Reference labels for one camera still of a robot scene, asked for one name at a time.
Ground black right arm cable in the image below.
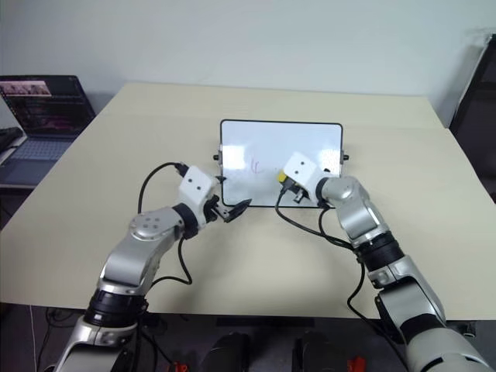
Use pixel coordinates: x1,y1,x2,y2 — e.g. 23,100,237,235
274,184,406,346

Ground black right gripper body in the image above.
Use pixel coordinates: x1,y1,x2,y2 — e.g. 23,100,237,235
288,184,312,205

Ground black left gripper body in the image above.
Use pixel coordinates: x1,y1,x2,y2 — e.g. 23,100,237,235
201,195,230,225

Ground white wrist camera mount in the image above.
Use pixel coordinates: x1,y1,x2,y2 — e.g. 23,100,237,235
281,151,326,195
179,165,219,228

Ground small black-framed whiteboard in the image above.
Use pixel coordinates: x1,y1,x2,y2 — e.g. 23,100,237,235
212,119,350,209

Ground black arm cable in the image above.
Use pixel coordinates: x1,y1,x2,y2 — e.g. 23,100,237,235
274,184,406,346
137,161,194,287

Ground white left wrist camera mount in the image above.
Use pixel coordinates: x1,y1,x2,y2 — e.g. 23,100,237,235
179,165,219,228

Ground open grey laptop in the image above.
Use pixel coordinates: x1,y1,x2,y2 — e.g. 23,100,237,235
0,75,97,186

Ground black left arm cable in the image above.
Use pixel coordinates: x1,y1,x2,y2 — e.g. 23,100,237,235
137,161,194,287

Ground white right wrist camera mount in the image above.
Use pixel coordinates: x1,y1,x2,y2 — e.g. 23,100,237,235
281,151,326,195

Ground dark rounded shape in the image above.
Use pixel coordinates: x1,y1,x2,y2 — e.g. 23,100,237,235
207,331,251,372
296,329,342,372

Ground white floor cable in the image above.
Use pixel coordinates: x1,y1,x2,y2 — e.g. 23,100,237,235
27,305,44,366

